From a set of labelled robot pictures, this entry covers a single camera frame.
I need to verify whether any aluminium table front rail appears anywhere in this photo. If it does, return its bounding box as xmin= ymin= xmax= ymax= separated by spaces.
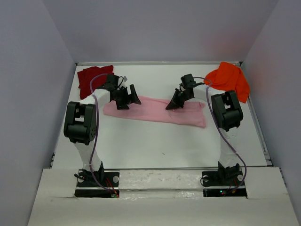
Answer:
xmin=105 ymin=166 xmax=273 ymax=171

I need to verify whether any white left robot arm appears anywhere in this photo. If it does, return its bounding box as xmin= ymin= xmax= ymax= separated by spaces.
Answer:
xmin=63 ymin=73 xmax=141 ymax=175

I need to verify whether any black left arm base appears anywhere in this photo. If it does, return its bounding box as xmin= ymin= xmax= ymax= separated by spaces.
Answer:
xmin=74 ymin=164 xmax=120 ymax=198

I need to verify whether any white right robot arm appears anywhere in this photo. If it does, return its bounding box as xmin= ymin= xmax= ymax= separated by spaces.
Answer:
xmin=166 ymin=74 xmax=243 ymax=169

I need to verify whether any dark red folded t shirt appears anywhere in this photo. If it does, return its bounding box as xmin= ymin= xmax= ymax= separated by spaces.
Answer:
xmin=77 ymin=65 xmax=115 ymax=100

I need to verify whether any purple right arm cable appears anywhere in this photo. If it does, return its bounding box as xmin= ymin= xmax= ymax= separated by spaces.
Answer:
xmin=192 ymin=77 xmax=247 ymax=194

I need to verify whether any pink t shirt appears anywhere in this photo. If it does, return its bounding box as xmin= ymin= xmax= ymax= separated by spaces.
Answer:
xmin=103 ymin=96 xmax=206 ymax=128

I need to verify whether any orange t shirt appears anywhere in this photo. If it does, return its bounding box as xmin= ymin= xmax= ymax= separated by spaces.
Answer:
xmin=204 ymin=62 xmax=250 ymax=103

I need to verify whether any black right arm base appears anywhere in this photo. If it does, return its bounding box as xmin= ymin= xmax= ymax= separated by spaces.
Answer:
xmin=200 ymin=163 xmax=247 ymax=198

